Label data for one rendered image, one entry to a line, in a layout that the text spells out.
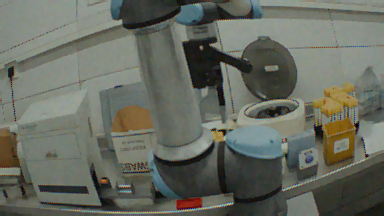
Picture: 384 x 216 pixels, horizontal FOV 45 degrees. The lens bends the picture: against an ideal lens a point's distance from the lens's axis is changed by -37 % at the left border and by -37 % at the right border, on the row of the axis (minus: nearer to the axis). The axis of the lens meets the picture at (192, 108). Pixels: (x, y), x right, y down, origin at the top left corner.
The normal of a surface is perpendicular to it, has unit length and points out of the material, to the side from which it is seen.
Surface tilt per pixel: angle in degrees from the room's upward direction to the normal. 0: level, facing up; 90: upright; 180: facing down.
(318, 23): 90
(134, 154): 86
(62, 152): 90
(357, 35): 90
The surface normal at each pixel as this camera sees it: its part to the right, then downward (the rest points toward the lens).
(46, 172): 0.00, 0.25
